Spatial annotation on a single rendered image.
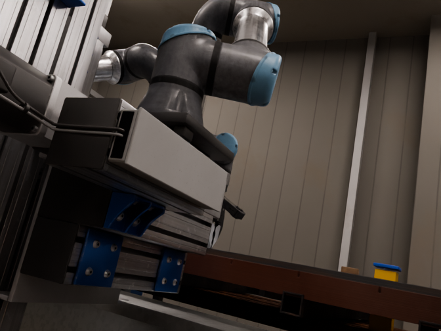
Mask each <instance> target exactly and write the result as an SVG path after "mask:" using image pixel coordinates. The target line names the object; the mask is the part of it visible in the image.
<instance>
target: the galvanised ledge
mask: <svg viewBox="0 0 441 331"><path fill-rule="evenodd" d="M119 297H120V298H124V299H128V301H127V300H120V299H119V300H118V303H117V305H106V304H86V305H90V306H92V307H96V308H99V309H102V310H105V311H109V312H111V313H115V314H118V315H121V316H124V317H128V318H130V319H134V320H138V321H140V322H144V323H146V324H151V325H153V326H157V327H160V328H163V329H166V330H170V331H269V330H265V329H262V328H257V327H254V326H250V325H247V324H243V323H240V322H236V321H232V320H228V319H224V318H221V317H217V316H214V315H210V314H207V313H202V312H199V311H195V310H192V309H187V308H185V307H180V306H178V305H173V304H170V303H165V302H163V301H158V300H156V299H151V298H147V297H144V296H140V295H136V294H132V293H129V292H125V291H122V290H121V291H120V295H119Z"/></svg>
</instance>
